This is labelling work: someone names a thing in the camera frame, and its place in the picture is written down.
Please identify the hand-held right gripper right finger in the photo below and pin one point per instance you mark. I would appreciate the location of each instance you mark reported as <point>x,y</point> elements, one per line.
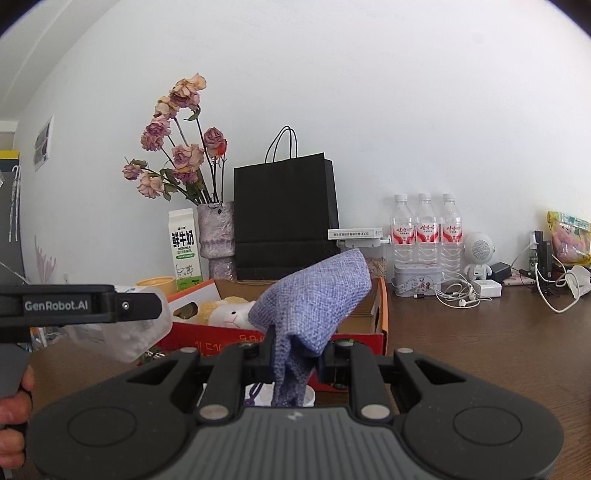
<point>332,369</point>

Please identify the yellow and pink snack packet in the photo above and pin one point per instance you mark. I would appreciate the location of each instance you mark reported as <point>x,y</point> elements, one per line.
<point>570,240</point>

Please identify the pink patterned case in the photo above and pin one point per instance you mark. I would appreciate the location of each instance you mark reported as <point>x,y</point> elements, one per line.
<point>521,279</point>

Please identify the purple cloth pouch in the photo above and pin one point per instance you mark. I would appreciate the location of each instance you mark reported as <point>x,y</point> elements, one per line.
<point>314,295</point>

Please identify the purple and white textured vase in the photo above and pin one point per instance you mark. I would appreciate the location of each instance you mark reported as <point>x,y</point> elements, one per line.
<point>214,230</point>

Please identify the dark cabinet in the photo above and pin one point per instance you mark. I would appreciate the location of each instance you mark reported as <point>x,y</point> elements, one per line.
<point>7,221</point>

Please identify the white printed tin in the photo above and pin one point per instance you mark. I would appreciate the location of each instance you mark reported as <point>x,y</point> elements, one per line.
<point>418,279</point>

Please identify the red cardboard box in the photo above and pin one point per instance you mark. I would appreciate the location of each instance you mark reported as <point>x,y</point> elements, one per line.
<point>364,341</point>

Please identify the white plug adapter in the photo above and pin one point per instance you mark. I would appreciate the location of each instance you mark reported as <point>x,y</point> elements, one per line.
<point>581,281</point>

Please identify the clear water bottle red label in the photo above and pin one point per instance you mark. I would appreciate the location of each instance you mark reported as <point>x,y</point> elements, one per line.
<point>426,230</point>
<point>402,230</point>
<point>451,230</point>

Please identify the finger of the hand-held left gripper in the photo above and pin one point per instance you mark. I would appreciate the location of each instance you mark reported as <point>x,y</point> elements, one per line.
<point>138,307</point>

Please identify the person's left hand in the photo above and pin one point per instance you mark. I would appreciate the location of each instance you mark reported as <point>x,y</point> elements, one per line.
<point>14,410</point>

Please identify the black paper bag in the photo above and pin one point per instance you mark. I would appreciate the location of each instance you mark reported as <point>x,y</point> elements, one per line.
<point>281,207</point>

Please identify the clear container of seeds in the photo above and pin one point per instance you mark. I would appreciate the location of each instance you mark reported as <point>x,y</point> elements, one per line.
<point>376,265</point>

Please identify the clear plastic bag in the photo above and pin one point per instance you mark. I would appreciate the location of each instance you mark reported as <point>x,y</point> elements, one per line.
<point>120,341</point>

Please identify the yellow mug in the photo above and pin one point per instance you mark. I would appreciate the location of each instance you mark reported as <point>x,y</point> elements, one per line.
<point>157,284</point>

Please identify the wall poster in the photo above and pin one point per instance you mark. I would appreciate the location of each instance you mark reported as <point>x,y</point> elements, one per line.
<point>44,143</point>

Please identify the white robot-shaped speaker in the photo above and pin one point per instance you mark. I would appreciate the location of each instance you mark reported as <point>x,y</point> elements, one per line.
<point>480,249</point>

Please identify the dried pink roses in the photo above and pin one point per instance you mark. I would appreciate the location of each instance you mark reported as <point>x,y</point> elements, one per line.
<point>187,157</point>

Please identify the yellow and white plush alpaca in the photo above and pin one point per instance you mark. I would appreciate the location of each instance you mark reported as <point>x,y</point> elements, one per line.
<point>231,316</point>

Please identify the black power adapter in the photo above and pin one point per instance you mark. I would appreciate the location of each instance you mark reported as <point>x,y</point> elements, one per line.
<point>499,270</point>

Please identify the white earphones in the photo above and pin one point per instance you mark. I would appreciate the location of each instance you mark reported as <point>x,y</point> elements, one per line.
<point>461,302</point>

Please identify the white milk carton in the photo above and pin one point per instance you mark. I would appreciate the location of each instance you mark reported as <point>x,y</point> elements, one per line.
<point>184,249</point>

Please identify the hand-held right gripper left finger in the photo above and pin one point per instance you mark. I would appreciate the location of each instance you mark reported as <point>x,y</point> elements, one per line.
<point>258,364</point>

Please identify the white charger block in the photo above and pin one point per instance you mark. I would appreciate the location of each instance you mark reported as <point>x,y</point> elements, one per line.
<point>489,288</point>

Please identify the flat white box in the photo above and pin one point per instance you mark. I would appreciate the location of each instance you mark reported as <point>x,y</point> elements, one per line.
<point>355,233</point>

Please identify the small green bottle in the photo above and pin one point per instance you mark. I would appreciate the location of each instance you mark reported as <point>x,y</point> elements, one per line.
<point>535,261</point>

